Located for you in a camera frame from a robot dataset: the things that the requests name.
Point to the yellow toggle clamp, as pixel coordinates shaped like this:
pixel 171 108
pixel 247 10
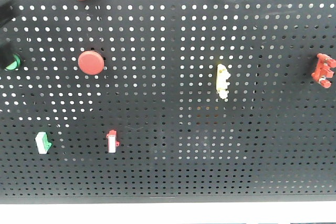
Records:
pixel 222 82

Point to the green push button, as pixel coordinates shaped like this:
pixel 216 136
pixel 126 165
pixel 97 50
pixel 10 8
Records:
pixel 15 64

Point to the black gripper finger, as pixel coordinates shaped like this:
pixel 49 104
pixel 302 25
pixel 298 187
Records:
pixel 7 11
pixel 6 55

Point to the white height-adjustable desk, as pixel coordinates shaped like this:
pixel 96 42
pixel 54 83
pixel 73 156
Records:
pixel 236 212

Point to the red rocker switch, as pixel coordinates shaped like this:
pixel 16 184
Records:
pixel 113 143

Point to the green rocker switch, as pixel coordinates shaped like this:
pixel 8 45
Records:
pixel 42 142

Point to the black perforated pegboard panel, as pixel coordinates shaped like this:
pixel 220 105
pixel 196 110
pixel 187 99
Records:
pixel 272 139

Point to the red toggle clamp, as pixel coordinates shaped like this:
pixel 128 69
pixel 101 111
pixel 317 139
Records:
pixel 323 71

